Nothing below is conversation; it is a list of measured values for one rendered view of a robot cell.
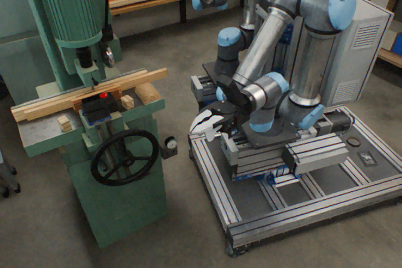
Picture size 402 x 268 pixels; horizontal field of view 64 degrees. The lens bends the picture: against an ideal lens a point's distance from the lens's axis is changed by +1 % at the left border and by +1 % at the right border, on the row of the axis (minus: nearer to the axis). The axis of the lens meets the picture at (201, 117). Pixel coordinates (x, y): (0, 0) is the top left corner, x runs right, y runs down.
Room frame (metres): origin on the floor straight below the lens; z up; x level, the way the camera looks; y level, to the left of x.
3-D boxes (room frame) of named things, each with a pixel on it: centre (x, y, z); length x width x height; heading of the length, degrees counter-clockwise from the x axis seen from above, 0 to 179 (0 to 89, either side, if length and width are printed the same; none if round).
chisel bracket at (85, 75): (1.19, 0.49, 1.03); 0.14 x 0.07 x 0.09; 32
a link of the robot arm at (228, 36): (1.55, -0.15, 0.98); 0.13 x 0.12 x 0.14; 122
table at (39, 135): (1.07, 0.45, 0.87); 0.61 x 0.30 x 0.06; 122
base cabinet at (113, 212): (1.28, 0.55, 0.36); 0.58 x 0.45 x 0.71; 32
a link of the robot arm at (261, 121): (0.81, -0.19, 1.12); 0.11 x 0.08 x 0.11; 44
